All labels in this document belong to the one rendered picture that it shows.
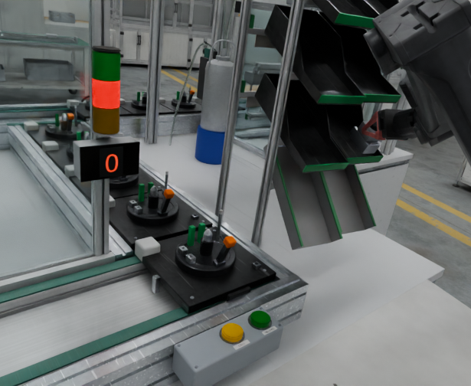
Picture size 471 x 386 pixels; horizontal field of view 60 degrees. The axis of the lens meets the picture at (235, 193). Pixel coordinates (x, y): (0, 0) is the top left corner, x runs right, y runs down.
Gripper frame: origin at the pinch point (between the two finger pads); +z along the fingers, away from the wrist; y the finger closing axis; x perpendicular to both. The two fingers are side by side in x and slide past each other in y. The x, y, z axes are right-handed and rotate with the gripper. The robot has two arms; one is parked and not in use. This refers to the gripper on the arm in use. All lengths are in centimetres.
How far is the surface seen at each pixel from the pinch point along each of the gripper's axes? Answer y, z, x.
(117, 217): 56, 36, 18
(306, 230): 14.1, 10.5, 24.1
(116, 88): 62, 2, -7
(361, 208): -7.2, 12.3, 19.9
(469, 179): -363, 206, 8
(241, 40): 28.3, 13.3, -24.3
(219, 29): -10, 100, -67
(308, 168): 19.9, 0.8, 9.2
